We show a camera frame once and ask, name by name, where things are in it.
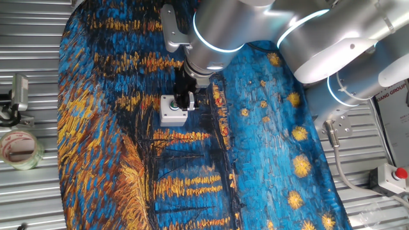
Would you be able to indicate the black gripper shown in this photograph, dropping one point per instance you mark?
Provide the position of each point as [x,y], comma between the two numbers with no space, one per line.
[185,81]

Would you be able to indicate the white finned camera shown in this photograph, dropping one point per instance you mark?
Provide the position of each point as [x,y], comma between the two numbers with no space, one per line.
[20,92]

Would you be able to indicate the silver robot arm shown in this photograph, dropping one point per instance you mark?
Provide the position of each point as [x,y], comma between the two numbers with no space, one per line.
[319,41]

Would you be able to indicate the blue starry painting cloth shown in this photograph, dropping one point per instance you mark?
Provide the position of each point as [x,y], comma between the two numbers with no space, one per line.
[191,175]

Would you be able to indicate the grey emergency stop box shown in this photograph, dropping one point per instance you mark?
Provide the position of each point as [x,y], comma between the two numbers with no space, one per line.
[383,180]

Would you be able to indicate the clear tape roll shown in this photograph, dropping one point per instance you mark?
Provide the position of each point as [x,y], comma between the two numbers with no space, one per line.
[28,163]

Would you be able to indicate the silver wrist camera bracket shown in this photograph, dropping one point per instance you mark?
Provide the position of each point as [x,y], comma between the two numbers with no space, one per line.
[172,32]

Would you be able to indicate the grey box with green button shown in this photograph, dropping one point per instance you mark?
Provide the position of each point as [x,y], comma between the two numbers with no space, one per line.
[172,116]

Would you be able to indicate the black and silver camera clamp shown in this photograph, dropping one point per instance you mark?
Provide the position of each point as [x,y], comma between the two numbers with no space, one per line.
[12,118]

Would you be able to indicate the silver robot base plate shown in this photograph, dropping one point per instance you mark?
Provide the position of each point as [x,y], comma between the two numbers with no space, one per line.
[344,127]

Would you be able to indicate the white printed paper sheet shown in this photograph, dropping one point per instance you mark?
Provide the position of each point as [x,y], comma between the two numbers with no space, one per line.
[396,127]

